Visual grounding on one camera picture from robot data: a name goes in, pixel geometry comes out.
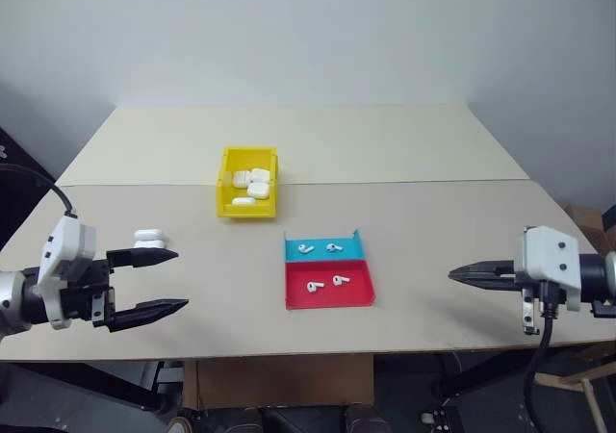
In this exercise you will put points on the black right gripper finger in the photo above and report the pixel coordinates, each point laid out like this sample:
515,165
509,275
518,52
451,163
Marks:
481,268
481,284

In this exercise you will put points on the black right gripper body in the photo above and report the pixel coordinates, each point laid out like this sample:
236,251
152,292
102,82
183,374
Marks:
528,308

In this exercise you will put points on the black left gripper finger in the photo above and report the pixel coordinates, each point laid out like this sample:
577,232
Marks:
149,310
144,257

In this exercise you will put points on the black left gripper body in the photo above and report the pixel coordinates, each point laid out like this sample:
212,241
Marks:
84,291

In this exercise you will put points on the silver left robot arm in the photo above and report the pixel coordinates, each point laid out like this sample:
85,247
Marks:
14,303

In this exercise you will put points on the white earbud case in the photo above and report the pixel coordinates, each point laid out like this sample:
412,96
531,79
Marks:
148,236

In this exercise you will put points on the yellow plastic bin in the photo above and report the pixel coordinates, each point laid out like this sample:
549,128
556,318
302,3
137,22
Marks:
222,197

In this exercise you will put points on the brown cardboard box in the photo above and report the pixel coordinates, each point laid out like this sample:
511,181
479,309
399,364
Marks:
589,226

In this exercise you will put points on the dark rounded shape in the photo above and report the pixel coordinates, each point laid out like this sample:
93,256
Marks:
243,421
363,419

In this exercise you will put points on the brown cardboard panel under table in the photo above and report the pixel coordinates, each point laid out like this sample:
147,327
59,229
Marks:
279,380

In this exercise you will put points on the black panel with white mark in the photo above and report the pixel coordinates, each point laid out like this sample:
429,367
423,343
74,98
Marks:
14,154

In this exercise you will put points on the red shallow tray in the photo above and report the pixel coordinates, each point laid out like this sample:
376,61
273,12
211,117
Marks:
327,298

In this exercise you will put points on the blue shallow tray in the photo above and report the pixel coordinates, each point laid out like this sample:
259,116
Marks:
320,255

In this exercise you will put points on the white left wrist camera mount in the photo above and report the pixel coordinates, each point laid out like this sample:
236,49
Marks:
67,240

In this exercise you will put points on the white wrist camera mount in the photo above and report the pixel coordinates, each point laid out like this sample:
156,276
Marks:
548,255
67,240

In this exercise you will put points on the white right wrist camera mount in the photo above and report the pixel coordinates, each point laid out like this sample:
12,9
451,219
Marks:
548,255

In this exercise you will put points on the black table leg frame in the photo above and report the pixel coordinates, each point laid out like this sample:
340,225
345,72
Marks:
96,385
481,375

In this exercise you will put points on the light wooden frame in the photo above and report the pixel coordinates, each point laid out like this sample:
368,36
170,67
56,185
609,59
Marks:
589,385

